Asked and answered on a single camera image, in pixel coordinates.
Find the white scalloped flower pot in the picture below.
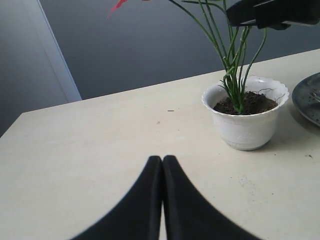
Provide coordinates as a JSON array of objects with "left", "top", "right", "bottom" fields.
[{"left": 202, "top": 75, "right": 290, "bottom": 151}]

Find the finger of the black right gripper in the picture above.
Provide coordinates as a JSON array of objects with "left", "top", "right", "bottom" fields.
[{"left": 226, "top": 0, "right": 320, "bottom": 30}]

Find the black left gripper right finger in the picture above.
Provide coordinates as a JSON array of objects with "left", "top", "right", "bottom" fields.
[{"left": 162, "top": 155, "right": 258, "bottom": 240}]

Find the round stainless steel plate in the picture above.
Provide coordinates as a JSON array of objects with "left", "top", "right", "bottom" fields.
[{"left": 291, "top": 72, "right": 320, "bottom": 127}]

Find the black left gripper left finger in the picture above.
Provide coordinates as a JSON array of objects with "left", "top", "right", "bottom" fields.
[{"left": 73, "top": 156, "right": 164, "bottom": 240}]

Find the red artificial flower with stems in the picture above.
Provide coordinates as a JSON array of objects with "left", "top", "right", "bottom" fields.
[{"left": 107, "top": 0, "right": 270, "bottom": 115}]

